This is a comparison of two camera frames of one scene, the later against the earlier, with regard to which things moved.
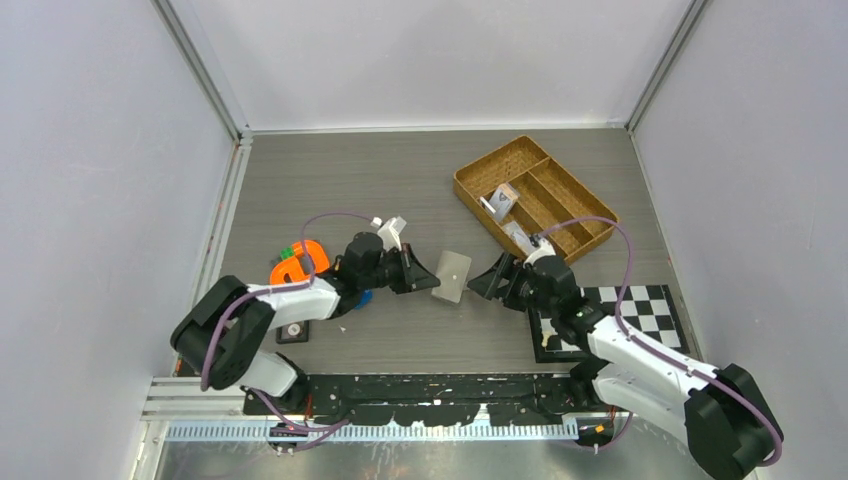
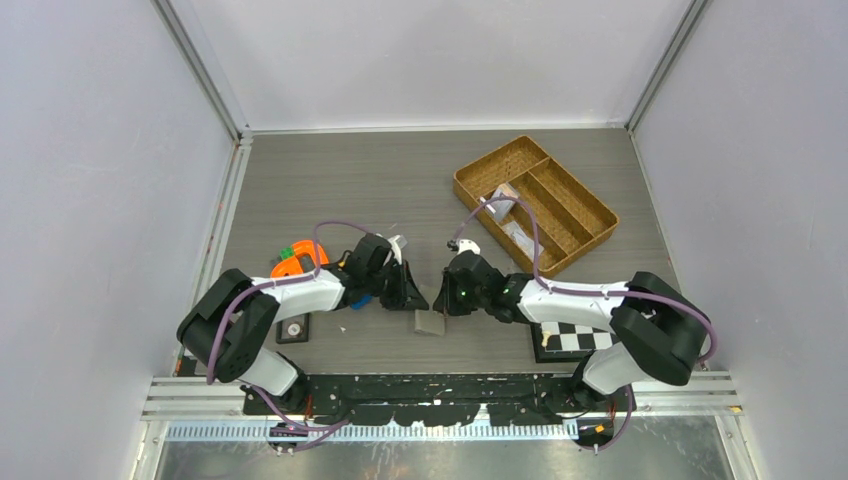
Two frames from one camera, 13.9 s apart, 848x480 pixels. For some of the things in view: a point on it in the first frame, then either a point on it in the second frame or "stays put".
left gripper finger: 417,276 → 411,297
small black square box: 293,333 stays put
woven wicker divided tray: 548,194 stays put
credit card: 502,200 stays put
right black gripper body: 520,291 → 463,303
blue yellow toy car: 366,297 stays put
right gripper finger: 495,283 → 442,303
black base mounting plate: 433,399 stays put
